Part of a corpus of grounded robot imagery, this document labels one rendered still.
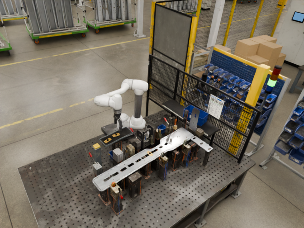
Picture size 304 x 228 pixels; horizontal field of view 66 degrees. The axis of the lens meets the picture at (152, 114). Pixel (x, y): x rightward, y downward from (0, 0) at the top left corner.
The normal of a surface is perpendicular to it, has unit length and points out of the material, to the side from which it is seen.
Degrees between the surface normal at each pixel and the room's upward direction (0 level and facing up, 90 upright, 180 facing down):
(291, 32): 90
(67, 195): 0
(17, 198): 0
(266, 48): 90
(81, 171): 0
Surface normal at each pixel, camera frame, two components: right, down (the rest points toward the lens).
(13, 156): 0.06, -0.80
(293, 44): -0.80, 0.32
